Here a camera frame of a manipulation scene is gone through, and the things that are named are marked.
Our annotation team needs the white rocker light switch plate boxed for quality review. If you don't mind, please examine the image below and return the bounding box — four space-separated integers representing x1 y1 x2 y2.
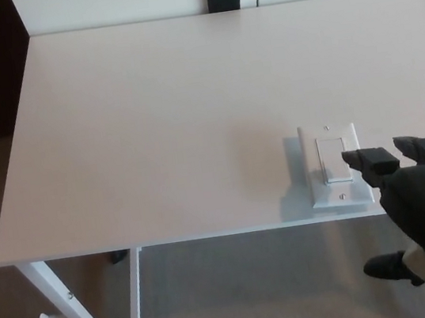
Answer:
296 116 377 216

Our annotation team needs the white table with metal frame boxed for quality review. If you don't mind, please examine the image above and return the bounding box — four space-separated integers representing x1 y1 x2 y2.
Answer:
0 0 425 318

